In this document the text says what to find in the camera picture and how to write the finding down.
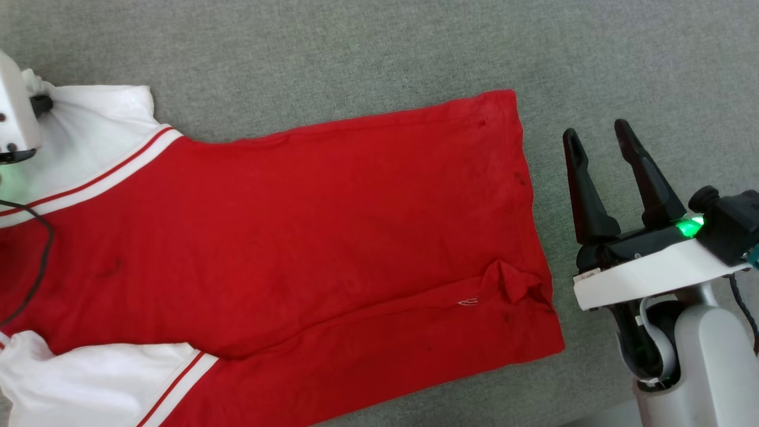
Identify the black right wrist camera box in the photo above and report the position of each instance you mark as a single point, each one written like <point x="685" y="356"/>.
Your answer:
<point x="732" y="228"/>

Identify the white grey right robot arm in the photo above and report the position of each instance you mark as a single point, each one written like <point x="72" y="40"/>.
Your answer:
<point x="699" y="367"/>

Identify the grey fabric sofa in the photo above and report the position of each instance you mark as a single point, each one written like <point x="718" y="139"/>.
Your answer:
<point x="356" y="53"/>

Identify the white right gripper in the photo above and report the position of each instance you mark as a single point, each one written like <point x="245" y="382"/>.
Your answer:
<point x="646" y="273"/>

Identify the red and white shirt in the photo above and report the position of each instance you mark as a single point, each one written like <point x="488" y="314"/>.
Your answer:
<point x="296" y="225"/>

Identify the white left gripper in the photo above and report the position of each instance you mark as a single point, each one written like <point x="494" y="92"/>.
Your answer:
<point x="18" y="118"/>

